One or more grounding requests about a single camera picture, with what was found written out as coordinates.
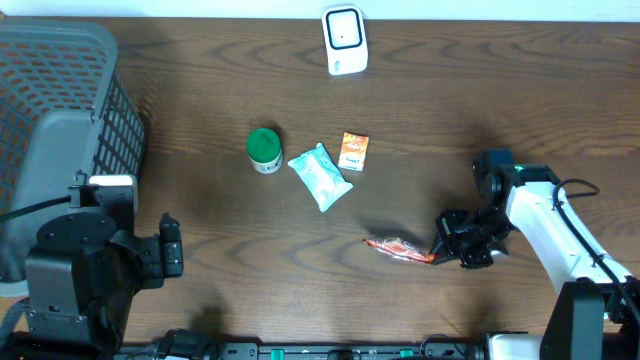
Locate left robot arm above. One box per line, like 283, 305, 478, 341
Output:
1, 212, 184, 359

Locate green lid white jar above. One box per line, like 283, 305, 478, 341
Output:
246, 128, 283, 174

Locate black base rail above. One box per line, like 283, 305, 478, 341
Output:
114, 329, 640, 360

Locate grey plastic mesh basket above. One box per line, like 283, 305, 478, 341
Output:
0, 16, 147, 299

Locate orange tissue pack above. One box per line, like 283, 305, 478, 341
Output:
338, 132, 369, 172

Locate orange red candy bar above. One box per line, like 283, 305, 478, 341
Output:
363, 237, 435, 264

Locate white barcode scanner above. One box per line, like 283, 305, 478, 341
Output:
321, 5, 369, 76

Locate teal wet wipes pack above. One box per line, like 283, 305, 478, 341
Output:
287, 143, 353, 213

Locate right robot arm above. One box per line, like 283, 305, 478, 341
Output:
421, 149, 639, 359

